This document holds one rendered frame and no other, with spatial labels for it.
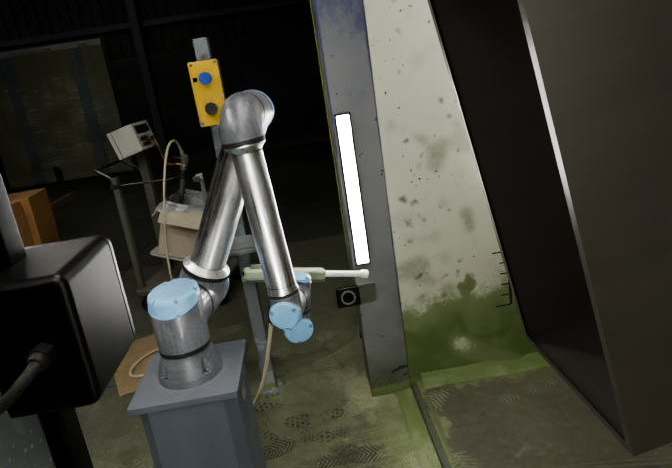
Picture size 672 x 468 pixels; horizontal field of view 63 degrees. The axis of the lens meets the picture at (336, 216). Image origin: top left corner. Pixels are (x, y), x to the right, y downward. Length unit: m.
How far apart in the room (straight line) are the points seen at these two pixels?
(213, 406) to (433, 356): 1.20
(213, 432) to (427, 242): 1.16
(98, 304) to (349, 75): 1.91
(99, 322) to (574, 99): 1.02
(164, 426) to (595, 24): 1.45
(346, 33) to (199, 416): 1.42
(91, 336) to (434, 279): 2.16
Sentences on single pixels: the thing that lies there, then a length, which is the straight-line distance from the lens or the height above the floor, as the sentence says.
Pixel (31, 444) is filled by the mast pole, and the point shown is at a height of 1.30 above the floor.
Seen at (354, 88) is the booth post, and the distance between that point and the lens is 2.17.
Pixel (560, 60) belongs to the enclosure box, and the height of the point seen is 1.41.
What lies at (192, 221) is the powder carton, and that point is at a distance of 3.66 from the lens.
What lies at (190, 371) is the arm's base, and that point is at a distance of 1.67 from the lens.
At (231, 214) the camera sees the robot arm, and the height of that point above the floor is 1.08.
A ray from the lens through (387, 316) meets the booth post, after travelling 2.42.
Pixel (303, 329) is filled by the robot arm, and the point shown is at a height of 0.68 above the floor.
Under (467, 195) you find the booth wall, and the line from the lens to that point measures 2.32.
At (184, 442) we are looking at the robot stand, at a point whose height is 0.50.
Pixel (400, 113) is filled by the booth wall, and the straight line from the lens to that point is 2.20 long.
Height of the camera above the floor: 1.46
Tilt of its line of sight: 15 degrees down
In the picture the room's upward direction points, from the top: 9 degrees counter-clockwise
